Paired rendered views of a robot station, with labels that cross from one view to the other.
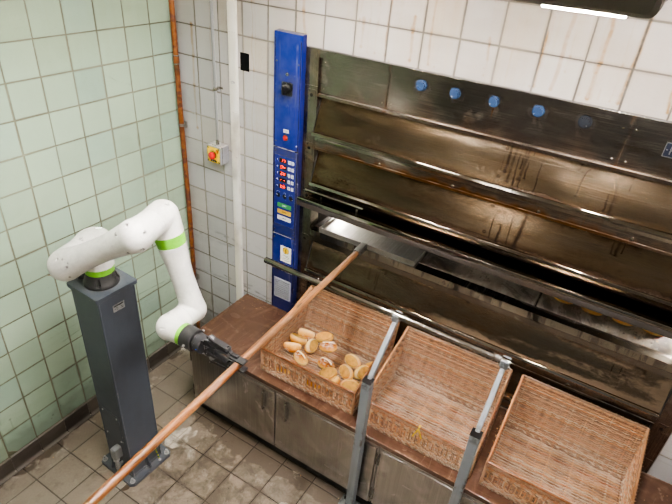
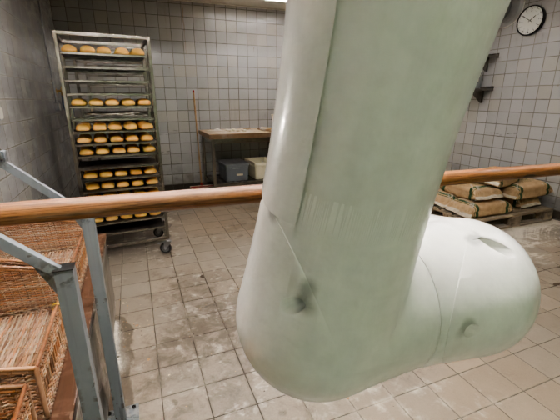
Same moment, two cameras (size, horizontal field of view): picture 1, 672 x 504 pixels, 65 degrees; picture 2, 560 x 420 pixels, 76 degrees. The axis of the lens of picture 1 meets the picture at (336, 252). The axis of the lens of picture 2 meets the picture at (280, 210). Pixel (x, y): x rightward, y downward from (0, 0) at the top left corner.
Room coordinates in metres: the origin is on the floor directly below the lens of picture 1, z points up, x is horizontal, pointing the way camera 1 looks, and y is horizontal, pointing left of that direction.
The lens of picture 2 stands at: (1.90, 0.68, 1.32)
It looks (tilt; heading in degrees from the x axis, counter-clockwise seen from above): 17 degrees down; 219
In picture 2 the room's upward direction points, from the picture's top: straight up
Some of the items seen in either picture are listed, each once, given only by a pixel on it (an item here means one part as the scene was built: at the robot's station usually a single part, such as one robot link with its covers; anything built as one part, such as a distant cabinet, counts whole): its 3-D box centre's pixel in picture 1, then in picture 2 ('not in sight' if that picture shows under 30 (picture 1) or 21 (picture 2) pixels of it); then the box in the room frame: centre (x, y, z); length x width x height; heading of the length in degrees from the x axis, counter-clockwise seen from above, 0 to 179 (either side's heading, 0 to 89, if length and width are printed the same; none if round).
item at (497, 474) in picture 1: (564, 455); (19, 249); (1.52, -1.05, 0.72); 0.56 x 0.49 x 0.28; 61
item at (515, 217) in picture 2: not in sight; (483, 210); (-2.74, 0.00, 0.07); 1.20 x 0.80 x 0.14; 151
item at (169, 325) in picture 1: (174, 327); (436, 278); (1.60, 0.61, 1.18); 0.14 x 0.13 x 0.11; 62
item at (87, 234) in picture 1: (93, 252); not in sight; (1.82, 1.00, 1.36); 0.16 x 0.13 x 0.19; 165
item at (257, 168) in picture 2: not in sight; (260, 167); (-2.03, -2.91, 0.35); 0.50 x 0.36 x 0.24; 63
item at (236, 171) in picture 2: not in sight; (233, 169); (-1.66, -3.11, 0.35); 0.50 x 0.36 x 0.24; 61
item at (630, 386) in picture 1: (463, 315); not in sight; (2.05, -0.64, 1.02); 1.79 x 0.11 x 0.19; 61
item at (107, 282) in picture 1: (92, 270); not in sight; (1.86, 1.05, 1.23); 0.26 x 0.15 x 0.06; 59
